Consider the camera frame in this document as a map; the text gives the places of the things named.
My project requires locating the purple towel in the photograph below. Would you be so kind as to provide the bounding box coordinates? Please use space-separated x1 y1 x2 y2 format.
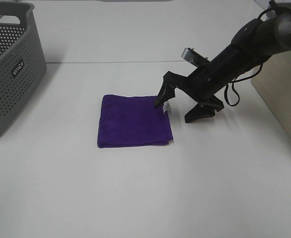
97 94 173 148

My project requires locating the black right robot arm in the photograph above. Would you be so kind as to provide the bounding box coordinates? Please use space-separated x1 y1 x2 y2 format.
154 0 291 123

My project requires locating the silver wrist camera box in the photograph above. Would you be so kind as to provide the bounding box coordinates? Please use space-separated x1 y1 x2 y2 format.
181 48 209 67

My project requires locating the grey perforated plastic basket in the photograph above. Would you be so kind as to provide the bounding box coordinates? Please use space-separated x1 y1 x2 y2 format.
0 1 47 136

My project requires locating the beige basket with grey rim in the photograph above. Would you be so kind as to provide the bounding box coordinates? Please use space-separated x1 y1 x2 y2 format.
251 51 291 138

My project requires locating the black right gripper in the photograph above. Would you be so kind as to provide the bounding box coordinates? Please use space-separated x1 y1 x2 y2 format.
154 48 254 123

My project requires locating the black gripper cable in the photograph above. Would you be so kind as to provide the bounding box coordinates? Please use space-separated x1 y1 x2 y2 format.
223 63 265 107

